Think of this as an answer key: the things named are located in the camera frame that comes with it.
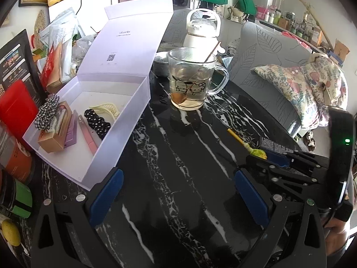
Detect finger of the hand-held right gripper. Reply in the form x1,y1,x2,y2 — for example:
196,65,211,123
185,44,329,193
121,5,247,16
265,150,329,171
245,156,329,192

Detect red canister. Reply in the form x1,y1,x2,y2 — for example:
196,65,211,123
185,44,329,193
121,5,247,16
0,80,40,144

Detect green black tin can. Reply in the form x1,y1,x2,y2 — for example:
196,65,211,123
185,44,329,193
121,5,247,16
0,177,33,218

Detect pink stick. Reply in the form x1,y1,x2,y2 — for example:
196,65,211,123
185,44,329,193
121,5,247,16
77,114,99,155

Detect black polka dot scrunchie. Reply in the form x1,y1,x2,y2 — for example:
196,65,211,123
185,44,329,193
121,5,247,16
84,108,112,141

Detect red snack packet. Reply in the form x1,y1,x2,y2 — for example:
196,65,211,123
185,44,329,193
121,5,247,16
40,45,63,90

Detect white plastic bag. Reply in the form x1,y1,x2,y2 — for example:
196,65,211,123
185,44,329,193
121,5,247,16
39,7,84,51

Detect person's right hand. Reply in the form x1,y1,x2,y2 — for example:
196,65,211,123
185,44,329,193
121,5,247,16
324,221,350,256

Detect black white checkered scrunchie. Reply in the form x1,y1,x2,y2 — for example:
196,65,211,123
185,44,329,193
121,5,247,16
34,93,61,130

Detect small cardboard box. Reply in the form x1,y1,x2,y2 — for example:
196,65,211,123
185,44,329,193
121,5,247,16
333,39,351,62

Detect floral cushion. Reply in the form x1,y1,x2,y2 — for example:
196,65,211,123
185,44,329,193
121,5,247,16
251,54,349,129

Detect white hinged gift box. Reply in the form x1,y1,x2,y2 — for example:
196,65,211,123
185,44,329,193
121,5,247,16
22,0,182,192

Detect black power cable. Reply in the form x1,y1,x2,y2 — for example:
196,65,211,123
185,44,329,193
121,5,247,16
74,0,90,17

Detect yellow green candy stick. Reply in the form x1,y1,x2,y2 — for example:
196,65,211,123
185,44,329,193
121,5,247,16
227,128,268,158

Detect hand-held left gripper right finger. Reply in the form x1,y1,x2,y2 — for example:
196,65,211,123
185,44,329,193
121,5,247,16
234,168,327,268

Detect white kettle with handle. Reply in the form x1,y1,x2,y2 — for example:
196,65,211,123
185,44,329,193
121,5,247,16
183,8,224,54

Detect yellow round object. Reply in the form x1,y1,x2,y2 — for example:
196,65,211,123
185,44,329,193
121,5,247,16
1,219,22,247

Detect cream hair claw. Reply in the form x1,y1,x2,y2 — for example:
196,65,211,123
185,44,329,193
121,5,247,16
89,103,121,124

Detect black printed packet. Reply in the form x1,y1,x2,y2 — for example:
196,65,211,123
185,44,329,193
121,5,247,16
258,137,291,157

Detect glass mug with cartoon print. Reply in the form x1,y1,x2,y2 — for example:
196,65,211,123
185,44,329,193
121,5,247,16
167,47,230,111

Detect white fridge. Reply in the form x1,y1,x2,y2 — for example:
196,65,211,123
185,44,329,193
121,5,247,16
49,0,119,23

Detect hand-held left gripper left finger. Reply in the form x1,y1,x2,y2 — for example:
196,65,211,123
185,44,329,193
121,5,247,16
31,168,125,268

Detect tan cardboard box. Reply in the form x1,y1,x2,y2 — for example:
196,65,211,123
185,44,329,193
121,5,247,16
37,100,73,154

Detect bamboo branch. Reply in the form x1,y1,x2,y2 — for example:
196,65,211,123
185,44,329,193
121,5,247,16
282,0,335,54

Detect small grey bowl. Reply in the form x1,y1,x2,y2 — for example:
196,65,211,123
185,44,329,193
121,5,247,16
153,43,182,77

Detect row of bottles on shelf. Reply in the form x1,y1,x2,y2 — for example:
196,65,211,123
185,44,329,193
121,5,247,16
257,4,324,45

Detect clear plastic bag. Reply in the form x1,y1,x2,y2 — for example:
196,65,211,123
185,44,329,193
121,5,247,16
73,35,97,71

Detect small purple box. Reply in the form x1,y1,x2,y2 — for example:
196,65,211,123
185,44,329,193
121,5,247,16
63,110,80,147

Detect clear jar orange contents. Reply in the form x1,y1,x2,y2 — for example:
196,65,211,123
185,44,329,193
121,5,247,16
0,123,35,184

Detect black oats bag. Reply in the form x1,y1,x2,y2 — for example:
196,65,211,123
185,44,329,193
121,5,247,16
0,29,45,99

